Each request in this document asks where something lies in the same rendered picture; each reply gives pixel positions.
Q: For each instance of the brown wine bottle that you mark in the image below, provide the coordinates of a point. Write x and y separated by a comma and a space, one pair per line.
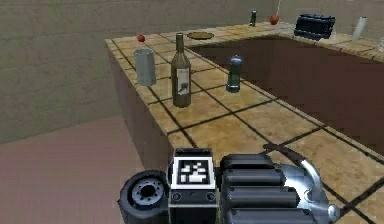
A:
181, 83

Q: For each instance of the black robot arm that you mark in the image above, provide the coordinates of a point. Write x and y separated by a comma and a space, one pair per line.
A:
253, 196

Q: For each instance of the dark green bottle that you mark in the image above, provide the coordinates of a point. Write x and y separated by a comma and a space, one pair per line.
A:
253, 18

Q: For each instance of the clear glass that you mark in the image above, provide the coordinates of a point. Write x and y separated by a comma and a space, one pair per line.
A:
380, 45

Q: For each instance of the dark green pepper mill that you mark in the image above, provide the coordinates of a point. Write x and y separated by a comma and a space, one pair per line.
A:
234, 75

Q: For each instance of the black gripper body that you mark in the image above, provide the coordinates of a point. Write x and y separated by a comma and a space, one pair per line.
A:
146, 195

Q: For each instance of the brown round plate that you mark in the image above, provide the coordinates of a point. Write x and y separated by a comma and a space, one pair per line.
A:
200, 35

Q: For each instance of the grey metal cup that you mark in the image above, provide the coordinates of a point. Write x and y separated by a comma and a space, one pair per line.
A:
145, 68

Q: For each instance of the small red tomato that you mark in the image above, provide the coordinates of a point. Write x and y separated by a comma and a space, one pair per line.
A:
141, 38

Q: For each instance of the tan tiled kitchen counter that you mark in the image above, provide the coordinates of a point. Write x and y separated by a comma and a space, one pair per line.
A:
233, 123

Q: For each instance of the black toaster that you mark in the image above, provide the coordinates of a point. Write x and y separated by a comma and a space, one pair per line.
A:
314, 26

